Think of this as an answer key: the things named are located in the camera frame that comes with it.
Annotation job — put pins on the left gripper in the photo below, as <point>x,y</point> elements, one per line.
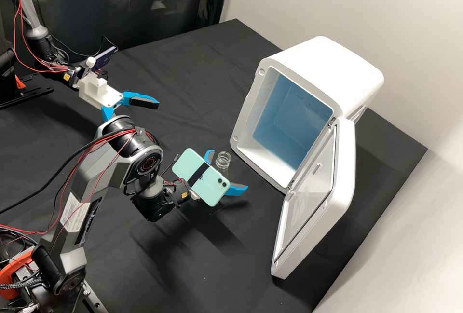
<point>97,90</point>

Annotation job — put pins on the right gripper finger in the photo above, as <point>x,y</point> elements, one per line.
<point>237,190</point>

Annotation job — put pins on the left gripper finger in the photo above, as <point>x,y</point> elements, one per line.
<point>209,154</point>

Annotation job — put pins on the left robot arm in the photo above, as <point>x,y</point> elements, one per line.
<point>36,34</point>

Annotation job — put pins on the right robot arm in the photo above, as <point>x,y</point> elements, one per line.
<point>97,168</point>

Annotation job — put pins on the clear flask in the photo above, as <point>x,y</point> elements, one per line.
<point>223,161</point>

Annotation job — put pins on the incubator door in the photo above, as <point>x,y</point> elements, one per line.
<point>314,197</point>

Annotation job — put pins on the white incubator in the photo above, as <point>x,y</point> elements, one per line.
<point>289,117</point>

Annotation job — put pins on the right wrist camera phone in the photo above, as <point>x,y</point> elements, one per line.
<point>199,177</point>

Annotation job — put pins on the wrist camera phone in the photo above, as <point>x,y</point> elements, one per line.
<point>103,59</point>
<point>199,177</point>

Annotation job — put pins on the left wrist camera phone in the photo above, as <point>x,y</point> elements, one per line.
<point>103,59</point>

